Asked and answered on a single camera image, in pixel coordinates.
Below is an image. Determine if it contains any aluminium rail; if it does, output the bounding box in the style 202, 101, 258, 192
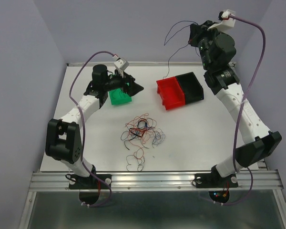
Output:
66, 62, 236, 67
29, 170, 284, 192
228, 66, 269, 170

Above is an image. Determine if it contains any aluminium right side rail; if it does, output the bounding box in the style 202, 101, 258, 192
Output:
228, 66, 269, 170

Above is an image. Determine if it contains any green plastic bin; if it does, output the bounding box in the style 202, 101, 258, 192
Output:
109, 89, 132, 105

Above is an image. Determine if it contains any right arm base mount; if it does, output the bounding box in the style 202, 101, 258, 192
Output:
192, 173, 238, 189

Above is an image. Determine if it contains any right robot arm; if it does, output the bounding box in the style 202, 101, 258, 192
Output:
188, 21, 282, 186

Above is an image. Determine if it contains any aluminium front rail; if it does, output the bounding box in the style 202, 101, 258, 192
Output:
29, 170, 284, 192

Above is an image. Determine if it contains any aluminium back rail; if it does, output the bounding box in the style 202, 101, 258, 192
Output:
66, 62, 236, 67

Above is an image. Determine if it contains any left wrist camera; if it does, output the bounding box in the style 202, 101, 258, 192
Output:
113, 56, 129, 72

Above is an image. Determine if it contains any red plastic bin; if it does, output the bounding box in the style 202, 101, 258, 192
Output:
156, 77, 185, 110

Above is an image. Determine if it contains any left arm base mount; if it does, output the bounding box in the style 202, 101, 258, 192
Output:
65, 174, 109, 190

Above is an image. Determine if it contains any black plastic bin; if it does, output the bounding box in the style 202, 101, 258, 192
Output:
176, 72, 204, 104

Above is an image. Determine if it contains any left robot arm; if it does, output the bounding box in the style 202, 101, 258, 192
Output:
45, 64, 144, 188

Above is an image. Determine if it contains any multicolour wire bundle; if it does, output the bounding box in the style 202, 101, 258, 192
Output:
120, 113, 167, 172

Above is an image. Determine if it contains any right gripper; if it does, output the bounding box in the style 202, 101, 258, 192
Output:
188, 20, 223, 71

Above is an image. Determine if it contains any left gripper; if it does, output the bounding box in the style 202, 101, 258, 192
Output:
103, 69, 143, 97

